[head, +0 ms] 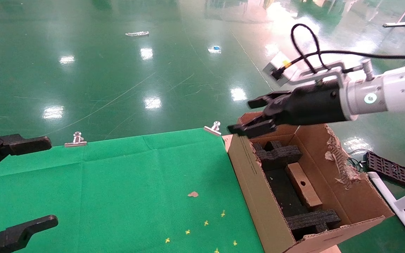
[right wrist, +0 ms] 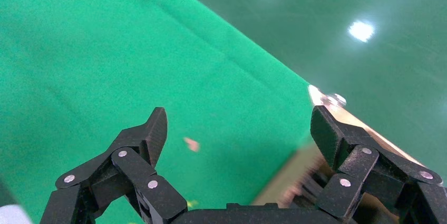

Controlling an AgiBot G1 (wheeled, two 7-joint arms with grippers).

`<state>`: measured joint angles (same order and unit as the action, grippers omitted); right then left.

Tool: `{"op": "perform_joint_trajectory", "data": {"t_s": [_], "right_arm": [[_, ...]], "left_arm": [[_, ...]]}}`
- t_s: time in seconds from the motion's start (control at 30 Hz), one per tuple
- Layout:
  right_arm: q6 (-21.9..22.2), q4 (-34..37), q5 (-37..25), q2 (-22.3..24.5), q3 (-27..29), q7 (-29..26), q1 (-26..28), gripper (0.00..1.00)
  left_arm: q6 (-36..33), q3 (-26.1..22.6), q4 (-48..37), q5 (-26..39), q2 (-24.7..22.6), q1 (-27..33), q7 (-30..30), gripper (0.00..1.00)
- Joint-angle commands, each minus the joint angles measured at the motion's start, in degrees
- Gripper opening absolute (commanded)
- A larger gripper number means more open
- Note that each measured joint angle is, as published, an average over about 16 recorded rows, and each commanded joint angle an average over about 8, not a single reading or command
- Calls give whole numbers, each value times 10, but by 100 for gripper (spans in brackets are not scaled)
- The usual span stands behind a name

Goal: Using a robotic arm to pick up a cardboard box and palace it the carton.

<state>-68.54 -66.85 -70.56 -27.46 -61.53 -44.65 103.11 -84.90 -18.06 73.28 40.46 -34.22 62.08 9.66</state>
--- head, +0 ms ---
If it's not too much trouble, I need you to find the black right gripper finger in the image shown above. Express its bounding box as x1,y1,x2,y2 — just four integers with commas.
228,117,277,138
247,90,293,109

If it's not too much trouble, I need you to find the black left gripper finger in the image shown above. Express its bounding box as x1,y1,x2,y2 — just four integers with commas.
0,132,52,180
0,215,59,253

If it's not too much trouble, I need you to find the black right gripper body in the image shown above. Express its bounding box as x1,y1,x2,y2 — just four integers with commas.
262,80,351,127

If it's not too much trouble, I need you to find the small brown cardboard box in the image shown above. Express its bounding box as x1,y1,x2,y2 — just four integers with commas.
285,162,323,210

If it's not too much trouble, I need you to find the large open cardboard carton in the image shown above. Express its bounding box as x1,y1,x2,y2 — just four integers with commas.
228,112,394,253

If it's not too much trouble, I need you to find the black foam insert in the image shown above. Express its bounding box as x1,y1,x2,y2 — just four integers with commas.
252,141,303,171
286,210,341,241

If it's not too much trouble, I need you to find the silver binder clip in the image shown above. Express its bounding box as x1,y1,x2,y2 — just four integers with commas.
64,131,87,148
204,121,222,136

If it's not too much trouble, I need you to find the black plastic grid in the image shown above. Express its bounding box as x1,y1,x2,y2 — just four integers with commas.
364,151,405,189

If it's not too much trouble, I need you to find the green table cloth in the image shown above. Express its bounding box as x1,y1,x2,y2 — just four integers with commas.
0,128,264,253

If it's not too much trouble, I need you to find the white floor stand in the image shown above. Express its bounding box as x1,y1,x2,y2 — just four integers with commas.
382,0,405,28

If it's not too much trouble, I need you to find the silver camera mount bracket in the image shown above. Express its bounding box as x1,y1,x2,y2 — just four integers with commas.
287,59,373,86

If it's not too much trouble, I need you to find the dark camera cable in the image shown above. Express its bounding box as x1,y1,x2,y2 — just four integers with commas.
275,50,405,78

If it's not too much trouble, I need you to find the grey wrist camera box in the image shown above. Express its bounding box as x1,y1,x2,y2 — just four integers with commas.
262,52,300,87

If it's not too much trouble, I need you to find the black braided loop cable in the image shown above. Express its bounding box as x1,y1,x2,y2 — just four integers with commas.
291,24,328,72

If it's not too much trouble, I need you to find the thin black floor wire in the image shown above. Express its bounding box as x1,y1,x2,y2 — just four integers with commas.
347,149,369,173

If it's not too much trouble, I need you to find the white pipe frame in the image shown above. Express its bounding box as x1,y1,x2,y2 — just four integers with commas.
368,171,405,252

